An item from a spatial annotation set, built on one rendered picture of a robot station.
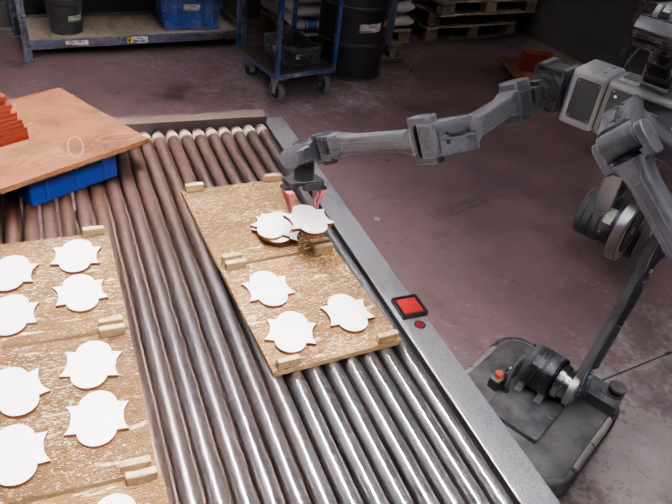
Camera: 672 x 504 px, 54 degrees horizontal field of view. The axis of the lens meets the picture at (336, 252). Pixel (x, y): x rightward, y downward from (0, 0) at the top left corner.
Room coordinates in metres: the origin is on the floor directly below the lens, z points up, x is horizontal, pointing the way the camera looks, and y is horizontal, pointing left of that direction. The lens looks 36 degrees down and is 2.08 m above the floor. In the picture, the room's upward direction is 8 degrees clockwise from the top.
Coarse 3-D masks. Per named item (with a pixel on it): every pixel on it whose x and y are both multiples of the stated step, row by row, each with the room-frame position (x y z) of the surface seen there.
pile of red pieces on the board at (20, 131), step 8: (0, 96) 1.76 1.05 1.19; (0, 104) 1.75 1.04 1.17; (8, 104) 1.77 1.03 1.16; (0, 112) 1.74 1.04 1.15; (8, 112) 1.76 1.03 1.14; (16, 112) 1.78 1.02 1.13; (0, 120) 1.74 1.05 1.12; (8, 120) 1.76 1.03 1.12; (16, 120) 1.78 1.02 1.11; (0, 128) 1.73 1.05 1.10; (8, 128) 1.75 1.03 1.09; (16, 128) 1.77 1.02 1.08; (24, 128) 1.79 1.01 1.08; (0, 136) 1.73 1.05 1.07; (8, 136) 1.75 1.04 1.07; (16, 136) 1.77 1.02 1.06; (24, 136) 1.79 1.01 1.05; (0, 144) 1.72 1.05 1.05; (8, 144) 1.74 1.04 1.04
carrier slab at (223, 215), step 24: (192, 192) 1.79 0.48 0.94; (216, 192) 1.81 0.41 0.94; (240, 192) 1.83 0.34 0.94; (264, 192) 1.85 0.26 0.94; (192, 216) 1.67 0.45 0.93; (216, 216) 1.68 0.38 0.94; (240, 216) 1.69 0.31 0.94; (216, 240) 1.55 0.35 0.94; (240, 240) 1.57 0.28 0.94; (216, 264) 1.45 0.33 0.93
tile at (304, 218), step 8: (296, 208) 1.59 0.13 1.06; (304, 208) 1.60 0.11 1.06; (312, 208) 1.61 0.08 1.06; (288, 216) 1.55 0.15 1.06; (296, 216) 1.55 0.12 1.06; (304, 216) 1.56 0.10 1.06; (312, 216) 1.56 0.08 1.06; (320, 216) 1.57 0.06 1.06; (296, 224) 1.51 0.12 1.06; (304, 224) 1.52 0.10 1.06; (312, 224) 1.52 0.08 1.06; (320, 224) 1.53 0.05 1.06; (328, 224) 1.54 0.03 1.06; (304, 232) 1.49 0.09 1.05; (312, 232) 1.49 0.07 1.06; (320, 232) 1.49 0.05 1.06
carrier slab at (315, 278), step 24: (264, 264) 1.47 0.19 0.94; (288, 264) 1.49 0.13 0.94; (312, 264) 1.51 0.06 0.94; (336, 264) 1.52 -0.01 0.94; (240, 288) 1.35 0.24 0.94; (312, 288) 1.40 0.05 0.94; (336, 288) 1.41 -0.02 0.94; (360, 288) 1.43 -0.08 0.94; (240, 312) 1.27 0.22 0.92; (264, 312) 1.27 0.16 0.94; (312, 312) 1.30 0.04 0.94; (264, 336) 1.19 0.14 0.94; (312, 336) 1.21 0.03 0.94; (336, 336) 1.22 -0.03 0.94; (360, 336) 1.24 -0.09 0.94; (312, 360) 1.13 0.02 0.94; (336, 360) 1.15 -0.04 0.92
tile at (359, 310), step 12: (336, 300) 1.35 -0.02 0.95; (348, 300) 1.36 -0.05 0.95; (360, 300) 1.36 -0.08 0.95; (324, 312) 1.30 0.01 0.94; (336, 312) 1.30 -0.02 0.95; (348, 312) 1.31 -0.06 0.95; (360, 312) 1.32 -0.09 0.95; (336, 324) 1.26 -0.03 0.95; (348, 324) 1.26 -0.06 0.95; (360, 324) 1.27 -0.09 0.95
